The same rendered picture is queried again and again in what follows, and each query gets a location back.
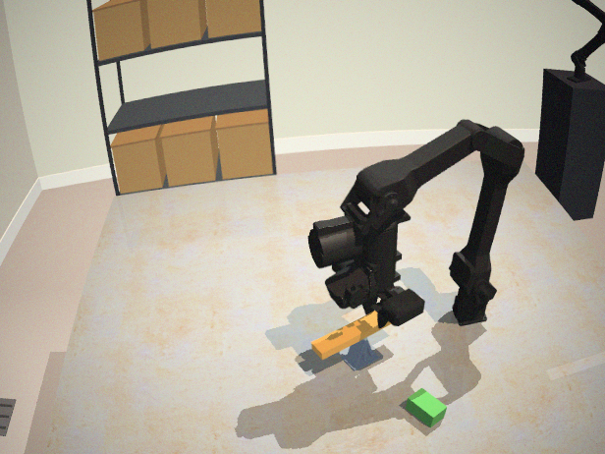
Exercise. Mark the green rectangular block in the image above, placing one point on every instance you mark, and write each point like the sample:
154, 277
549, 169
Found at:
426, 407

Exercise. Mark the orange bar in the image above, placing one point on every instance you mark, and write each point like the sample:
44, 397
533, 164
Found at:
346, 336

